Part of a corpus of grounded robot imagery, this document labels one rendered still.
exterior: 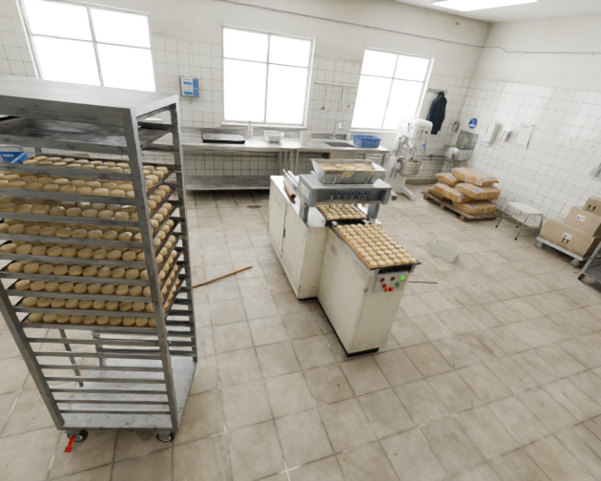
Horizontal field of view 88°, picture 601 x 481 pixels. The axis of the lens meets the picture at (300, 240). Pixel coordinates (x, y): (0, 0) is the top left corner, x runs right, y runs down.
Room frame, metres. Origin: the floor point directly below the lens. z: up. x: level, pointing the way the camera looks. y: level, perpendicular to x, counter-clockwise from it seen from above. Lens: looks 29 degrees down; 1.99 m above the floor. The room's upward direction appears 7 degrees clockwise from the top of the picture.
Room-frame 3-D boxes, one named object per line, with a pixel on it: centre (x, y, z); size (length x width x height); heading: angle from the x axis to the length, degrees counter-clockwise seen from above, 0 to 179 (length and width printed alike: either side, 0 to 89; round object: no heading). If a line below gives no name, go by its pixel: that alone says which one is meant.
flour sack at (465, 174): (5.45, -2.85, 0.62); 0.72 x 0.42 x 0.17; 29
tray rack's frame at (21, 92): (1.17, 0.90, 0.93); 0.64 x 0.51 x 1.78; 96
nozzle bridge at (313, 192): (2.55, -0.31, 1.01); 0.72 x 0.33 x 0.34; 112
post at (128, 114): (0.98, 0.57, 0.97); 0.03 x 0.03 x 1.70; 6
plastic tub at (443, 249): (3.62, -1.90, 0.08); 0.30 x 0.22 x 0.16; 58
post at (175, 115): (1.43, 0.62, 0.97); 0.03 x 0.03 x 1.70; 6
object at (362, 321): (2.08, -0.50, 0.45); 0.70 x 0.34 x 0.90; 22
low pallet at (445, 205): (5.49, -2.81, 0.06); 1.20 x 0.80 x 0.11; 25
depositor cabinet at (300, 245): (2.99, -0.14, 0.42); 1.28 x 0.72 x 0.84; 22
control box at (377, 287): (1.75, -0.64, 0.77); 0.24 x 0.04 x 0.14; 112
